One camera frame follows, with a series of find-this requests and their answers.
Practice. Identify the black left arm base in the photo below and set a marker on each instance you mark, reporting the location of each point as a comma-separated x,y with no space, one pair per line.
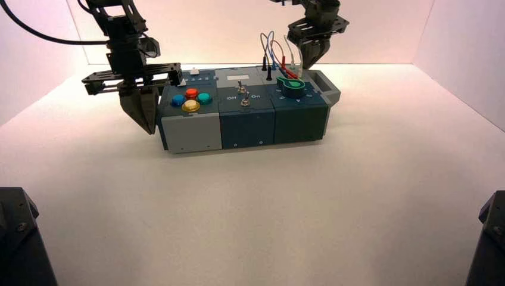
19,244

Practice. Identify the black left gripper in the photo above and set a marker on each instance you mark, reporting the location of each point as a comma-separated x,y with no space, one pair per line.
124,59

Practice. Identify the red push button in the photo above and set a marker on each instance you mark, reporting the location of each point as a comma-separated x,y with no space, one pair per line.
191,93

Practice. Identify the black and green rotary knob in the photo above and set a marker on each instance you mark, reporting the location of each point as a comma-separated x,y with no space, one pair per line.
292,89

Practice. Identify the metal toggle switch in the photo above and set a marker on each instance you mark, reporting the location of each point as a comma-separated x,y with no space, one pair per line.
241,87
245,101

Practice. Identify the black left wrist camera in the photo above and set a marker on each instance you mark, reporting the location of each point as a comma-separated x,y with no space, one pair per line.
150,46

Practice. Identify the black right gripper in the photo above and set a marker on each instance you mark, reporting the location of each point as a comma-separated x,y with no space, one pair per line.
315,29

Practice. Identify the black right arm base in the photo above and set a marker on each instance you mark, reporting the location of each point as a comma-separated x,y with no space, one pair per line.
489,244

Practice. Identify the blue push button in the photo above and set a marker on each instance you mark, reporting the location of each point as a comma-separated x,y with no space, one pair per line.
178,100

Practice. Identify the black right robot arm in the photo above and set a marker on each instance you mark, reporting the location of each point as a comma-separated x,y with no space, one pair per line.
319,8

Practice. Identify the yellow push button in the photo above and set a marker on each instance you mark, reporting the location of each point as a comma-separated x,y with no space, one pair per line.
191,105

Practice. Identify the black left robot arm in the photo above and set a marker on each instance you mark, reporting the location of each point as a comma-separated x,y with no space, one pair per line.
118,19

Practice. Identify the blue and grey task box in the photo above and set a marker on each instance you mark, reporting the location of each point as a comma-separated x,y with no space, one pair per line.
246,126

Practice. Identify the green push button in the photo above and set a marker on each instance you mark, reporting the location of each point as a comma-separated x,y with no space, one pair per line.
204,98

